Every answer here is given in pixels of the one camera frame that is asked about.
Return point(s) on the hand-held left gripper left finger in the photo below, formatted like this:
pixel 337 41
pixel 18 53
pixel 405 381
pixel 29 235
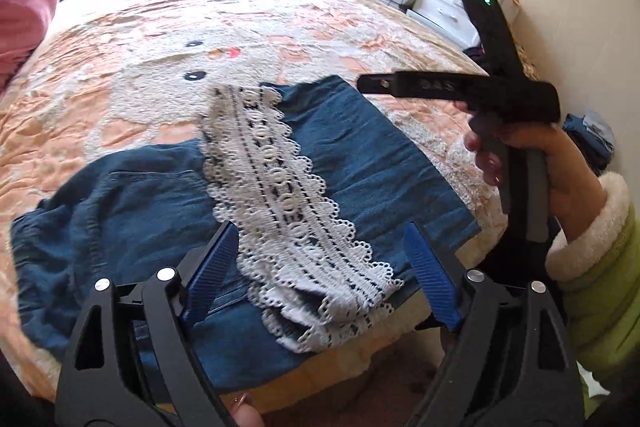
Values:
pixel 212 274

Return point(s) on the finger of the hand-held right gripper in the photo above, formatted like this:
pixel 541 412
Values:
pixel 415 86

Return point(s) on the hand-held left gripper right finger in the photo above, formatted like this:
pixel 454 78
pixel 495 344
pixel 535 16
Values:
pixel 430 277

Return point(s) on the blue pants with lace trim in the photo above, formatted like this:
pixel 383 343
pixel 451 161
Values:
pixel 390 167

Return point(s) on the person's right forearm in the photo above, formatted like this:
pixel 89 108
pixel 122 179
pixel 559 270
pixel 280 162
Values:
pixel 610 282

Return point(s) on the person's right hand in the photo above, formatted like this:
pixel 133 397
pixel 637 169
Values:
pixel 575 177

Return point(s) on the person's left hand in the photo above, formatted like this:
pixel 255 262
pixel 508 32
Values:
pixel 247 414

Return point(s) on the dark blue clothes heap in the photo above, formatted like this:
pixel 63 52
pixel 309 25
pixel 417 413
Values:
pixel 590 142

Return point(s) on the pink pillow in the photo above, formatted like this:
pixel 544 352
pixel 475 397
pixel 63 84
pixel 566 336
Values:
pixel 25 22

